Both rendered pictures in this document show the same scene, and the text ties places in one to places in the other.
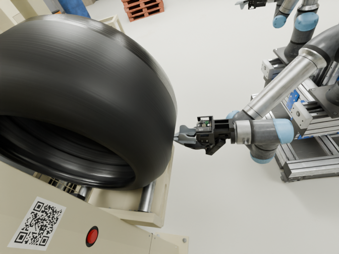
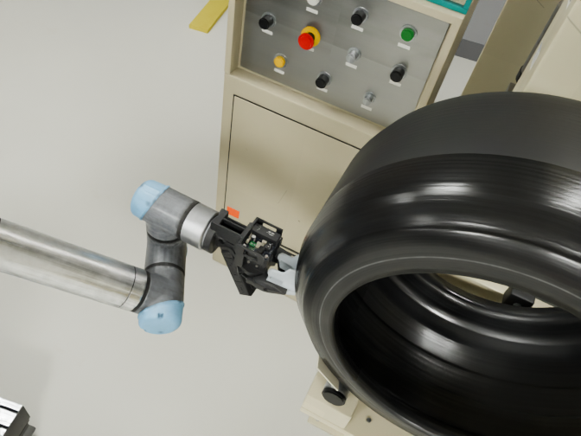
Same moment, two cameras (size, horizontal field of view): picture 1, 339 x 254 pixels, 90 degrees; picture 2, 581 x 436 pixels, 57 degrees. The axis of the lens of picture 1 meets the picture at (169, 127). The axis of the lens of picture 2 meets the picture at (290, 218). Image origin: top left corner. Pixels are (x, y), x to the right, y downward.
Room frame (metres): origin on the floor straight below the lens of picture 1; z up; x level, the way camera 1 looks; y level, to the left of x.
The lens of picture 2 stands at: (0.88, -0.15, 1.78)
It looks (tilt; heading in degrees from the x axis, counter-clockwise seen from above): 49 degrees down; 171
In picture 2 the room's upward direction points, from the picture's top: 13 degrees clockwise
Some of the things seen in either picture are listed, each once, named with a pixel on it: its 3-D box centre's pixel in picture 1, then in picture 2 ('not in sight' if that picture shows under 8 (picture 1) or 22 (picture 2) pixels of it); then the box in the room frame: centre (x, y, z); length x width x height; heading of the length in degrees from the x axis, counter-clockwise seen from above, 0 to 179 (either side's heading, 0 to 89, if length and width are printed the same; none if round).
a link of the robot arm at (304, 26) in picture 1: (304, 26); not in sight; (0.94, -1.04, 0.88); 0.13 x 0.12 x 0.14; 139
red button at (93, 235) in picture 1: (91, 236); not in sight; (0.15, 0.29, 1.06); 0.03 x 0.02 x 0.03; 156
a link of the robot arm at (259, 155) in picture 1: (259, 145); (166, 250); (0.27, -0.27, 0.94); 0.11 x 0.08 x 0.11; 6
